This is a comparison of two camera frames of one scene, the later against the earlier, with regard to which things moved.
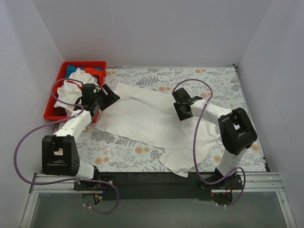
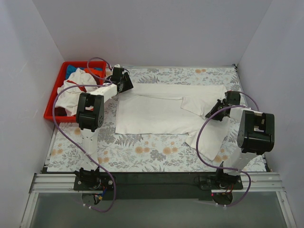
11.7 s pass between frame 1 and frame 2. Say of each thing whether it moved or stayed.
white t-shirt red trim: stayed
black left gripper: moved
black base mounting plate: stayed
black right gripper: moved
